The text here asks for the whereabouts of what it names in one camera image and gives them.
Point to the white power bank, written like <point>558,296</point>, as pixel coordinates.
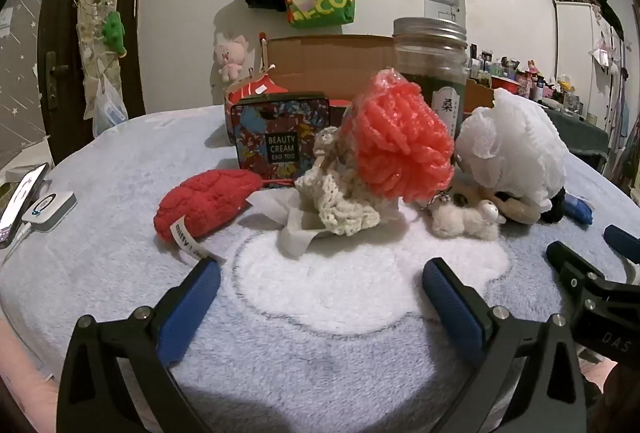
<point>50,208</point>

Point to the clear plastic bag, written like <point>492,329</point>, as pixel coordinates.
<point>107,110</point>

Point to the blue plastic object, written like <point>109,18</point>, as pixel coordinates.
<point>579,209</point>

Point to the smartphone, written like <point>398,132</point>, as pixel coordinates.
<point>22,203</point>

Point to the floral tin box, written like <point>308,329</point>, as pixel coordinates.
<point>280,128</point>

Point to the white crochet cloth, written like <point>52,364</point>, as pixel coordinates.
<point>340,203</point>

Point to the green dinosaur plush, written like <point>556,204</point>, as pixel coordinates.
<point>114,30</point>

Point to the white wardrobe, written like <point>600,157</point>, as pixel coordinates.
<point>580,63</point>

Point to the green jar with metal lid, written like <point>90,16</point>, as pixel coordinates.
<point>440,63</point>

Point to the person's right forearm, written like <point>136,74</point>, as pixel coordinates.
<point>622,398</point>

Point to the hanging clothes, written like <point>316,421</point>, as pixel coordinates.
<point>622,113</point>

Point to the coral mesh bath pouf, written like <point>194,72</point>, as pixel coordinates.
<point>400,138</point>

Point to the red knit pouch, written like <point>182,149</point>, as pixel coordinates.
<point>205,198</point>

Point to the white fluffy rabbit scrunchie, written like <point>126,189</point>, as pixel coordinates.
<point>460,219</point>

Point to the pink pig plush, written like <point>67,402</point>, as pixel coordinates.
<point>230,58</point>

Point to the white mesh bath pouf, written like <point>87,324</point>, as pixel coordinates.
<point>510,153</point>

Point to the hanging clear pocket organizer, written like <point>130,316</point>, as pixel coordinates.
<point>90,43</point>

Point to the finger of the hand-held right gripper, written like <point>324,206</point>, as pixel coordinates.
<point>565,258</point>
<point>622,240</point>

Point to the cardboard box with red inside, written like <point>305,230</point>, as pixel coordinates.
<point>325,63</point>

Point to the table with green cloth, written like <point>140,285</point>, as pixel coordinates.
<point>575,133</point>

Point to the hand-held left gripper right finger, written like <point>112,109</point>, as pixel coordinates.
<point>452,308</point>

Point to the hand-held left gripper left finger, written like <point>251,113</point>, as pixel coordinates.
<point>192,308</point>

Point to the red basin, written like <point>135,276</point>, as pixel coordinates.
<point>507,85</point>

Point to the row of small bottles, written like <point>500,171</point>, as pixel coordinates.
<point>530,80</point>

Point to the pink bed sheet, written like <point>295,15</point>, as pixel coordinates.
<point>20,353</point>

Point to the dark brown door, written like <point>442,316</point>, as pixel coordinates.
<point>60,38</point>

